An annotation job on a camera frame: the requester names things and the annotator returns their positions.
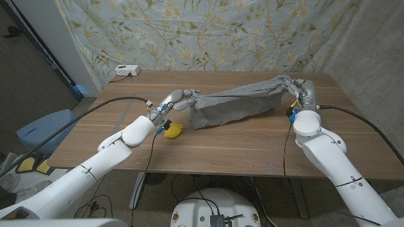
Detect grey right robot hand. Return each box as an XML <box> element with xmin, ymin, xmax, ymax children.
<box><xmin>282</xmin><ymin>75</ymin><xmax>316</xmax><ymax>111</ymax></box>

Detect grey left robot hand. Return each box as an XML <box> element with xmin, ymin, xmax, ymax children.
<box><xmin>148</xmin><ymin>88</ymin><xmax>201</xmax><ymax>125</ymax></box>

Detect grey shorts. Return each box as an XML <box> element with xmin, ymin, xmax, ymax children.
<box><xmin>189</xmin><ymin>74</ymin><xmax>290</xmax><ymax>131</ymax></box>

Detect yellow toy lemon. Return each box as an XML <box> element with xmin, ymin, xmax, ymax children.
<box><xmin>164</xmin><ymin>123</ymin><xmax>184</xmax><ymax>139</ymax></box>

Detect grey tape outline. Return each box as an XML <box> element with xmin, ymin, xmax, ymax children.
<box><xmin>110</xmin><ymin>92</ymin><xmax>171</xmax><ymax>133</ymax></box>

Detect white power strip box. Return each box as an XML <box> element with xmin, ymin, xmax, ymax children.
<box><xmin>114</xmin><ymin>64</ymin><xmax>141</xmax><ymax>77</ymax></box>

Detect floral printed backdrop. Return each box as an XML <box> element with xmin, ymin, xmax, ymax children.
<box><xmin>53</xmin><ymin>0</ymin><xmax>362</xmax><ymax>93</ymax></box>

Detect grey table leg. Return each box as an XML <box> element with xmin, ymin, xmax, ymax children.
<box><xmin>129</xmin><ymin>172</ymin><xmax>148</xmax><ymax>211</ymax></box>
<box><xmin>290</xmin><ymin>178</ymin><xmax>310</xmax><ymax>219</ymax></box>

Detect white robot torso base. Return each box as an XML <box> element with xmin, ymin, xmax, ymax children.
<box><xmin>169</xmin><ymin>187</ymin><xmax>262</xmax><ymax>227</ymax></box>

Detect blue padded stool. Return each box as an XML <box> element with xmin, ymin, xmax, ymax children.
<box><xmin>16</xmin><ymin>108</ymin><xmax>79</xmax><ymax>155</ymax></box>

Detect small black torso device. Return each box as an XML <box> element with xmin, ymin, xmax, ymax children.
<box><xmin>210</xmin><ymin>214</ymin><xmax>234</xmax><ymax>227</ymax></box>

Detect sneaker print floor mat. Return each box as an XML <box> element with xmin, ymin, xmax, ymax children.
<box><xmin>0</xmin><ymin>153</ymin><xmax>69</xmax><ymax>202</ymax></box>

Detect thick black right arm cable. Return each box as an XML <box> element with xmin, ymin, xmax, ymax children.
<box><xmin>317</xmin><ymin>105</ymin><xmax>404</xmax><ymax>166</ymax></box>

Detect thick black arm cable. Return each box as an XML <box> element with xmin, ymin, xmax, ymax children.
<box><xmin>317</xmin><ymin>105</ymin><xmax>404</xmax><ymax>166</ymax></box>
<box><xmin>0</xmin><ymin>96</ymin><xmax>149</xmax><ymax>177</ymax></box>

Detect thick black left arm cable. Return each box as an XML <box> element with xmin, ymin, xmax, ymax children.
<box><xmin>0</xmin><ymin>96</ymin><xmax>149</xmax><ymax>177</ymax></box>

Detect black power strip cord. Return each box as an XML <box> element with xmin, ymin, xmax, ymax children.
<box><xmin>109</xmin><ymin>74</ymin><xmax>132</xmax><ymax>84</ymax></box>

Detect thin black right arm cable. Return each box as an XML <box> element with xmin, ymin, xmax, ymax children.
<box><xmin>282</xmin><ymin>121</ymin><xmax>293</xmax><ymax>177</ymax></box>

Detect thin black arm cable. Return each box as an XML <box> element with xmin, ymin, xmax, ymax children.
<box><xmin>131</xmin><ymin>132</ymin><xmax>158</xmax><ymax>227</ymax></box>
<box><xmin>282</xmin><ymin>121</ymin><xmax>293</xmax><ymax>177</ymax></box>

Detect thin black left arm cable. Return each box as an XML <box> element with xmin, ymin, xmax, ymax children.
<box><xmin>131</xmin><ymin>132</ymin><xmax>158</xmax><ymax>227</ymax></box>

